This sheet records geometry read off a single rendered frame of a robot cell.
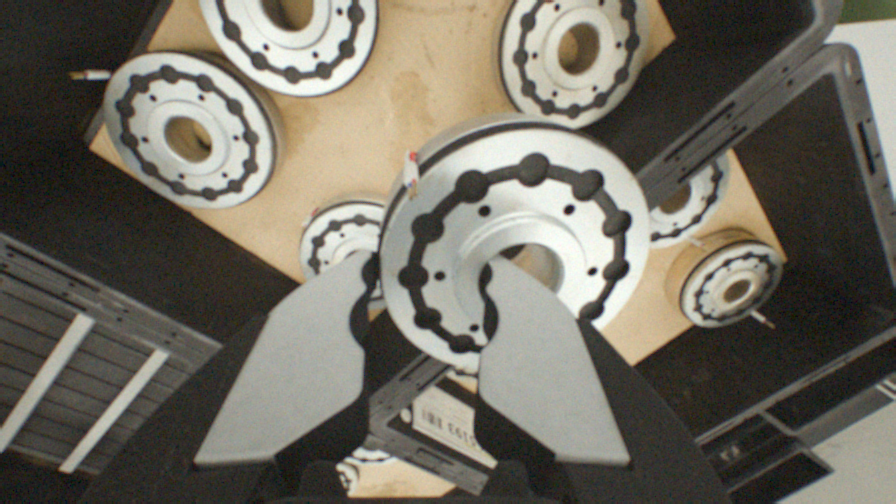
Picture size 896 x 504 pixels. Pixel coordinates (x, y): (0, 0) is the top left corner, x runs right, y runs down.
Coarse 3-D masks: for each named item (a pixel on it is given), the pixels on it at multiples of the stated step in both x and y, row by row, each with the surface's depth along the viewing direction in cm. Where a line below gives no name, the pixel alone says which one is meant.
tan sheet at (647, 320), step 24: (744, 192) 33; (720, 216) 34; (744, 216) 34; (768, 240) 36; (648, 264) 36; (648, 288) 37; (624, 312) 39; (648, 312) 39; (672, 312) 39; (624, 336) 40; (648, 336) 41; (672, 336) 41
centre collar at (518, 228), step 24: (504, 216) 11; (528, 216) 11; (552, 216) 11; (480, 240) 11; (504, 240) 11; (528, 240) 11; (552, 240) 11; (576, 240) 11; (456, 264) 12; (480, 264) 12; (576, 264) 12; (456, 288) 12; (480, 288) 12; (552, 288) 13; (576, 288) 12; (480, 312) 13
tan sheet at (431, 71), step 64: (192, 0) 22; (384, 0) 23; (448, 0) 23; (384, 64) 25; (448, 64) 25; (320, 128) 26; (384, 128) 27; (576, 128) 28; (320, 192) 28; (384, 192) 29
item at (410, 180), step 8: (408, 152) 12; (408, 160) 11; (408, 168) 10; (416, 168) 10; (408, 176) 9; (416, 176) 9; (408, 184) 9; (416, 184) 9; (408, 192) 9; (416, 192) 8
